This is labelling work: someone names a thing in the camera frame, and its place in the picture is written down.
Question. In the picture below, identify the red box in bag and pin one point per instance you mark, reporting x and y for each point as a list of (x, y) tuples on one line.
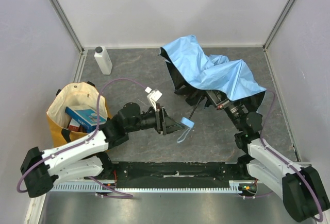
[(76, 126)]

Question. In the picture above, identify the left aluminium corner post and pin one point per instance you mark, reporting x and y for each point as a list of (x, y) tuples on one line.
[(67, 25)]

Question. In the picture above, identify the blue book in bag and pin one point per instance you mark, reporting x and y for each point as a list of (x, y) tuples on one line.
[(84, 115)]

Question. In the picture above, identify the aluminium corner post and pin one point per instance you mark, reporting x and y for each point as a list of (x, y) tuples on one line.
[(67, 25), (278, 24)]

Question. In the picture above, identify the yellow canvas tote bag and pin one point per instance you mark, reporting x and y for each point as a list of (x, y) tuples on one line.
[(73, 94)]

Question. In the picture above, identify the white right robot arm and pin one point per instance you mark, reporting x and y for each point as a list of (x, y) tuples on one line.
[(300, 188)]

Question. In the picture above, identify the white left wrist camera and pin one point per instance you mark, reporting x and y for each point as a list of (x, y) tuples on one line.
[(153, 96)]

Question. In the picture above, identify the light blue folding umbrella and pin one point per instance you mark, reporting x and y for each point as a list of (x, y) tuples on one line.
[(193, 73)]

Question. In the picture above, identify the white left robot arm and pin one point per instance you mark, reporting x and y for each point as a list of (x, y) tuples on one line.
[(42, 170)]

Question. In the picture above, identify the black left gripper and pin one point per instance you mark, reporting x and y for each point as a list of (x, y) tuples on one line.
[(161, 121)]

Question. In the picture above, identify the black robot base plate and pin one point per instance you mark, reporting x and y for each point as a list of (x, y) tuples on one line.
[(157, 170)]

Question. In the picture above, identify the slotted cable duct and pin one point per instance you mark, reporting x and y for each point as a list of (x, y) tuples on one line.
[(91, 186)]

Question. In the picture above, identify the white plastic bottle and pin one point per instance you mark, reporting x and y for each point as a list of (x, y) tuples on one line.
[(103, 60)]

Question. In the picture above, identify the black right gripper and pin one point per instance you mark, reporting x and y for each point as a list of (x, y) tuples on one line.
[(213, 97)]

